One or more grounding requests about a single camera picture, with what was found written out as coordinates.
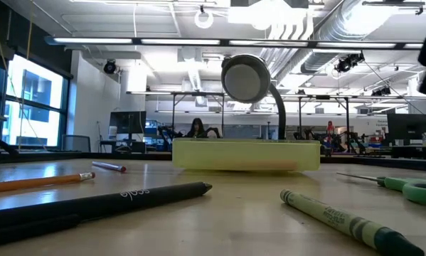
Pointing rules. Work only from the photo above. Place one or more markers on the yellow translucent supply box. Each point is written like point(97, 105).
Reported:
point(246, 153)

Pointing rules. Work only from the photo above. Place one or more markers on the pale pencil red eraser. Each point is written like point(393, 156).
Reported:
point(109, 166)

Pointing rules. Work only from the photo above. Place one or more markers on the black pen white print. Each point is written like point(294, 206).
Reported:
point(127, 198)

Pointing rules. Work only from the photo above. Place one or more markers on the orange pencil with eraser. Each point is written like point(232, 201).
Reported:
point(38, 182)

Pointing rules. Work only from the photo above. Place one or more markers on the person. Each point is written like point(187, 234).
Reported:
point(197, 128)

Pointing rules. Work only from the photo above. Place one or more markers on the black desk lamp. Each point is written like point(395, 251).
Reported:
point(246, 78)

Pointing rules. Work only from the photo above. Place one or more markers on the dark computer monitor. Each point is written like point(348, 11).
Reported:
point(408, 126)
point(127, 122)

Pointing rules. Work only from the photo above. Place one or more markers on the overhead light bar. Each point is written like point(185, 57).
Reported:
point(180, 41)

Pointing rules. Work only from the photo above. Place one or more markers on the grey chair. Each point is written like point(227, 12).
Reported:
point(75, 144)

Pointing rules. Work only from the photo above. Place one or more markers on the black ceiling camera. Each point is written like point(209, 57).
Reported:
point(347, 63)
point(110, 67)
point(225, 61)

